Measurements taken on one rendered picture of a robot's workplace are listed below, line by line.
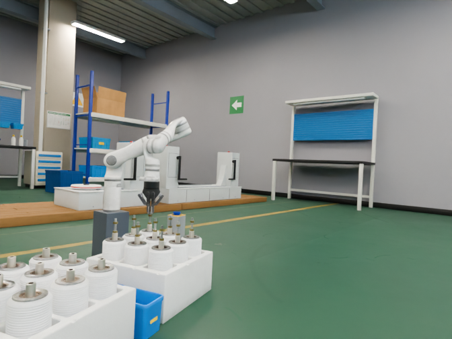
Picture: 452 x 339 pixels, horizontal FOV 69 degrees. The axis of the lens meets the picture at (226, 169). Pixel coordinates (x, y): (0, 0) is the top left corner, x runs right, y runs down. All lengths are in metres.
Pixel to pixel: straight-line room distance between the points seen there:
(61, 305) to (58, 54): 7.36
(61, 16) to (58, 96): 1.69
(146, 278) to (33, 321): 0.49
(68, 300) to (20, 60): 9.43
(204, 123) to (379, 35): 4.23
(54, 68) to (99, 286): 7.16
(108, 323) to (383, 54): 6.01
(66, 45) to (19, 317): 7.57
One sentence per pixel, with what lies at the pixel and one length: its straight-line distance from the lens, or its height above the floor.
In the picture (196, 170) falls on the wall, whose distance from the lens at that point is 8.35.
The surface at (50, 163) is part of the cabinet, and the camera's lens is 6.97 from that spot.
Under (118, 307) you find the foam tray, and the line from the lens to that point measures 1.10.
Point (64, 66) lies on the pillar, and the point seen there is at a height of 2.56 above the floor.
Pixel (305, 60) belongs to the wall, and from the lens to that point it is 6.99.
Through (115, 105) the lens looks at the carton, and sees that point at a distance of 6.89.
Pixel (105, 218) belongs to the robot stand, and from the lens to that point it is 1.88.
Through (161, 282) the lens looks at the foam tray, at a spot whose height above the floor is 0.15.
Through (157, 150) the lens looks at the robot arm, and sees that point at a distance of 1.59.
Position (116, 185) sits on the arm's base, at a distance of 1.91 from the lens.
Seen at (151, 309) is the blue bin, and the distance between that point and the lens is 1.21.
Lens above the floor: 0.59
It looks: 1 degrees down
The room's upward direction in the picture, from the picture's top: 3 degrees clockwise
